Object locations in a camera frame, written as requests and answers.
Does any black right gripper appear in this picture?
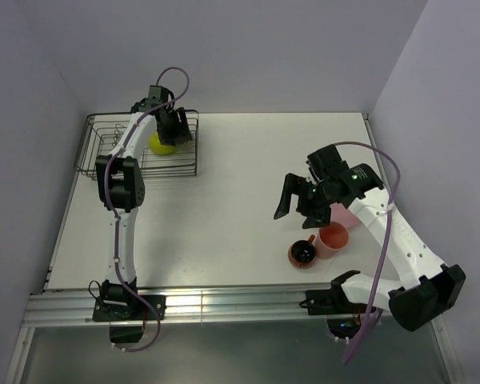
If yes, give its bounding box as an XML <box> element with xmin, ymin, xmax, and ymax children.
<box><xmin>274</xmin><ymin>172</ymin><xmax>334</xmax><ymax>229</ymax></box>

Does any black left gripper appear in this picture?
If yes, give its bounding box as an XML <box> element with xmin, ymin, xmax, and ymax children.
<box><xmin>158</xmin><ymin>107</ymin><xmax>192</xmax><ymax>146</ymax></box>

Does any green bowl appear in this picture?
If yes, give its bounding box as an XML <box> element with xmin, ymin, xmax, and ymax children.
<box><xmin>148</xmin><ymin>132</ymin><xmax>178</xmax><ymax>156</ymax></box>

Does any pink tumbler cup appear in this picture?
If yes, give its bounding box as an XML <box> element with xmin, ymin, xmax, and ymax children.
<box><xmin>314</xmin><ymin>222</ymin><xmax>349</xmax><ymax>259</ymax></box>

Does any orange black mug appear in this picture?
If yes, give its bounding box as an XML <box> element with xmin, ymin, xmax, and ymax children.
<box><xmin>287</xmin><ymin>234</ymin><xmax>316</xmax><ymax>269</ymax></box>

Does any speckled ceramic cup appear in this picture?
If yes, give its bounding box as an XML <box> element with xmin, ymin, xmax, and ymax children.
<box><xmin>175</xmin><ymin>135</ymin><xmax>195</xmax><ymax>153</ymax></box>

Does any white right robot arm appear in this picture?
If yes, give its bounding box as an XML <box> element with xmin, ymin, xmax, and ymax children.
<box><xmin>274</xmin><ymin>144</ymin><xmax>466</xmax><ymax>331</ymax></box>

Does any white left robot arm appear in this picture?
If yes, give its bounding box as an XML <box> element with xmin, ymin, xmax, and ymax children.
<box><xmin>95</xmin><ymin>84</ymin><xmax>194</xmax><ymax>319</ymax></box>

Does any pink plate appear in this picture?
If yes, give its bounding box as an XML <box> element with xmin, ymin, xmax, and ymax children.
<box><xmin>330</xmin><ymin>204</ymin><xmax>361</xmax><ymax>230</ymax></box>

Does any wire dish rack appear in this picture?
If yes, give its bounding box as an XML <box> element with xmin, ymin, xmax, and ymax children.
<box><xmin>74</xmin><ymin>110</ymin><xmax>199</xmax><ymax>180</ymax></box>

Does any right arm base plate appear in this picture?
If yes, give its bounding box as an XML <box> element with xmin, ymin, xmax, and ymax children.
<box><xmin>298</xmin><ymin>289</ymin><xmax>367</xmax><ymax>316</ymax></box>

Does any aluminium table rail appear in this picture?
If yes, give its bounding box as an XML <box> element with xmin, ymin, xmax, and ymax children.
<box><xmin>22</xmin><ymin>279</ymin><xmax>443</xmax><ymax>327</ymax></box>

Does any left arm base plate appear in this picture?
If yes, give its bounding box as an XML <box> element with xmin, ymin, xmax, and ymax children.
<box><xmin>92</xmin><ymin>294</ymin><xmax>167</xmax><ymax>347</ymax></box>

